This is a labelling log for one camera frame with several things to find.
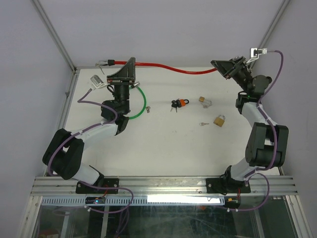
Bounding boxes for aluminium mounting rail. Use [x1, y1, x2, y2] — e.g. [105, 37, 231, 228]
[31, 175, 298, 196]

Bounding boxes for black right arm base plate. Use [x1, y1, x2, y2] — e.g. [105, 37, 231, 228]
[206, 177, 251, 195]

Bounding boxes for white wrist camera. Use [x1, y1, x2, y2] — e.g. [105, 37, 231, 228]
[90, 75, 107, 90]
[245, 48, 267, 64]

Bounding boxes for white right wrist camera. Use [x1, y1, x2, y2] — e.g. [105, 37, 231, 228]
[245, 48, 267, 64]

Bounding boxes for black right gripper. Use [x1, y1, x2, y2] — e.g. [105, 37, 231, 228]
[211, 56, 252, 94]

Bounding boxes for large brass padlock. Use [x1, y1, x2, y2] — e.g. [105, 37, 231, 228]
[213, 115, 226, 127]

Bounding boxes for green cable lock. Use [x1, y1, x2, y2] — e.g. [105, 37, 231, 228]
[129, 82, 147, 120]

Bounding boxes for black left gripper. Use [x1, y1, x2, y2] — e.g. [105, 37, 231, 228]
[107, 58, 136, 115]

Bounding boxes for keys of orange padlock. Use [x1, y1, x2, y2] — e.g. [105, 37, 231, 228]
[170, 100, 178, 112]

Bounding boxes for orange black padlock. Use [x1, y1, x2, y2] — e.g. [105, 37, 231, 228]
[176, 99, 189, 108]

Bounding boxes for silver keys of red lock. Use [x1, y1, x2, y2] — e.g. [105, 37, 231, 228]
[95, 60, 108, 75]

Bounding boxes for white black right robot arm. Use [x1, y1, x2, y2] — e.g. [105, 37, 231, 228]
[206, 57, 289, 195]

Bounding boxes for red cable lock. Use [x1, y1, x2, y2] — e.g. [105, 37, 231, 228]
[103, 59, 217, 75]

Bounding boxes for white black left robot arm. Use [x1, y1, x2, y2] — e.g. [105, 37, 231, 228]
[43, 57, 136, 193]

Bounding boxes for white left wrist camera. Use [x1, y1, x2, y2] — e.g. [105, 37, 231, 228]
[90, 75, 107, 90]

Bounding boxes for small brass long-shackle padlock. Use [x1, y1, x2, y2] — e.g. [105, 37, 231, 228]
[199, 97, 212, 105]

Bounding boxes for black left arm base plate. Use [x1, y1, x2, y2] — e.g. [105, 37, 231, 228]
[75, 177, 119, 195]

